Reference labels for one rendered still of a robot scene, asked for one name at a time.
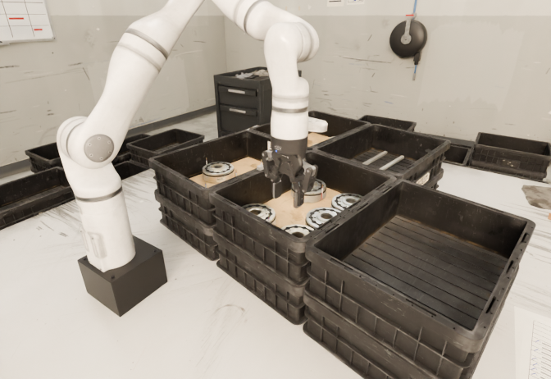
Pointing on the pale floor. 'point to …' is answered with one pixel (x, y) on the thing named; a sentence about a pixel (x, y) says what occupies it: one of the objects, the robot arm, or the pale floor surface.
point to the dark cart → (242, 101)
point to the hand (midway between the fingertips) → (287, 195)
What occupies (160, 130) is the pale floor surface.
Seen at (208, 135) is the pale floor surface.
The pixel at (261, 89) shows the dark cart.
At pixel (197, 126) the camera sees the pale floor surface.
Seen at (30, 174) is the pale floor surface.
